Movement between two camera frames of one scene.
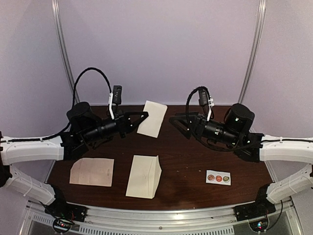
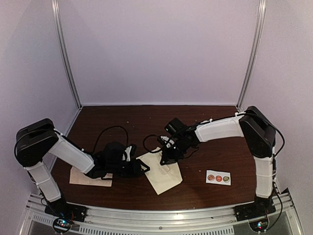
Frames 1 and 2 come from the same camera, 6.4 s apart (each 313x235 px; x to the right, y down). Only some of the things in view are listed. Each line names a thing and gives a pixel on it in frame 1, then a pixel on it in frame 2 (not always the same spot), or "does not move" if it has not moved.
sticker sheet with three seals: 218,177 does not move
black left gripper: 123,124 -> 135,171
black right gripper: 180,118 -> 168,158
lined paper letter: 151,125 -> 152,157
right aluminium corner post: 255,53 does not move
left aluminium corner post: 56,13 does not move
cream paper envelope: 145,175 -> 164,177
